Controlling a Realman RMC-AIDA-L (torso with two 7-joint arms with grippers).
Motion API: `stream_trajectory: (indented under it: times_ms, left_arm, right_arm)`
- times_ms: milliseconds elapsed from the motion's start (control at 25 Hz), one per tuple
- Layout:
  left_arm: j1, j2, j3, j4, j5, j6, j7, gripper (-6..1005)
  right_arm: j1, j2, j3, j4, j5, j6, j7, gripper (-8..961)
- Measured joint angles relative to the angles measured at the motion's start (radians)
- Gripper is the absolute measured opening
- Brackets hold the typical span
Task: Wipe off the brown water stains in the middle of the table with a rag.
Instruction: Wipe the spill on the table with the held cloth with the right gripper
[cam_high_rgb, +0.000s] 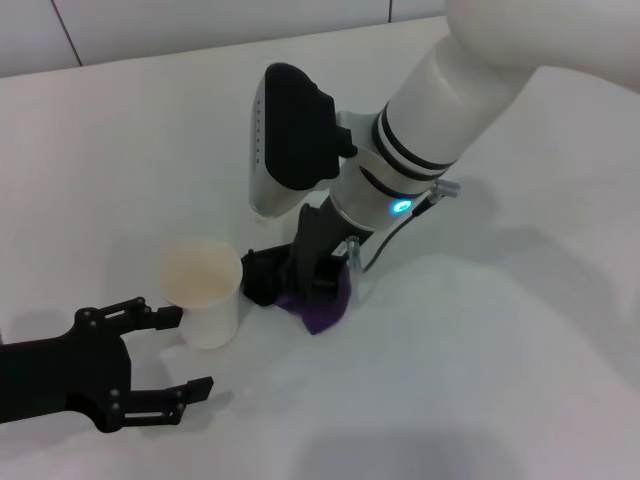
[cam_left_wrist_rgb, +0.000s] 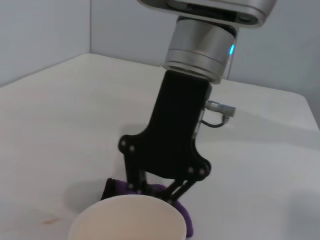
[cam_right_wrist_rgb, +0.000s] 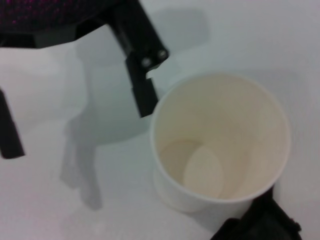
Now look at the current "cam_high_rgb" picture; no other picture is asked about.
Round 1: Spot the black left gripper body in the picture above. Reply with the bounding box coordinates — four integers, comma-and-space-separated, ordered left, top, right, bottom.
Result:
0, 309, 134, 434

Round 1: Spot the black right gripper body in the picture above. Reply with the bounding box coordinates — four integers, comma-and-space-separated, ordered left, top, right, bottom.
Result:
287, 199, 361, 304

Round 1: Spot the purple blue rag black edge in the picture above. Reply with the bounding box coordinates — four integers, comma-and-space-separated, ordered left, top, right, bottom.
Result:
272, 269, 352, 336

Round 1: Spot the white paper cup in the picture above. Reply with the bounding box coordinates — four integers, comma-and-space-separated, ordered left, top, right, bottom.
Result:
159, 237, 245, 350

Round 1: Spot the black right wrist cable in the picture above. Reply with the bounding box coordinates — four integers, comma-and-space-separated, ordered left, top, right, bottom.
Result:
362, 195, 436, 274

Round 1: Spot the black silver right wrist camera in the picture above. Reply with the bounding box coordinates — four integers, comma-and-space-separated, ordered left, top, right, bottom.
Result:
248, 62, 357, 219

